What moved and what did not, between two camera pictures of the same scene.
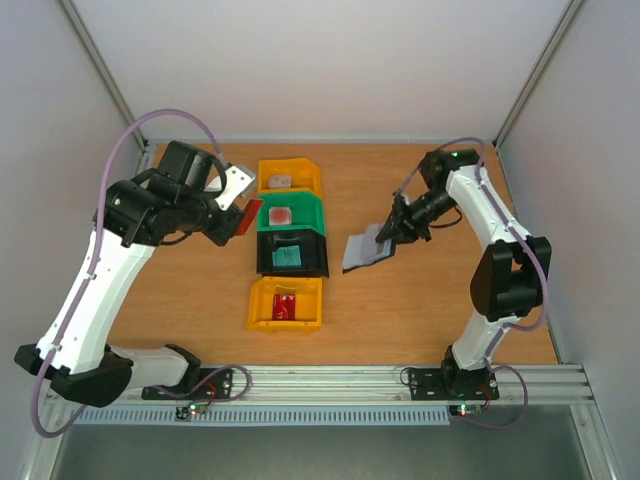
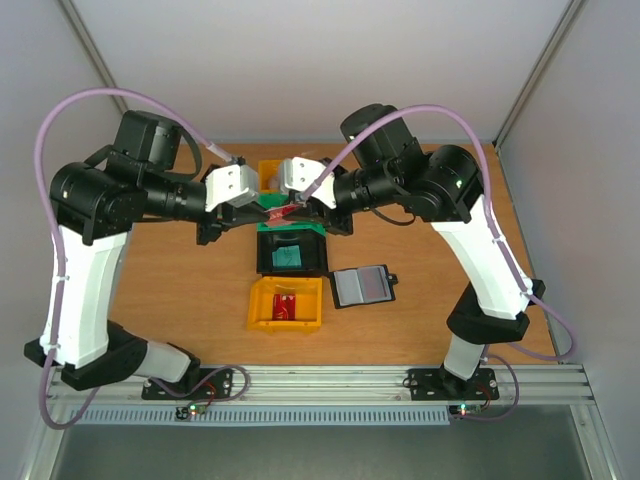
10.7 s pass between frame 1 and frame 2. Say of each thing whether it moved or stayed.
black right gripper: moved
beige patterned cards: stayed
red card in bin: stayed
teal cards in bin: stayed
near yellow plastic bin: stayed
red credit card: moved
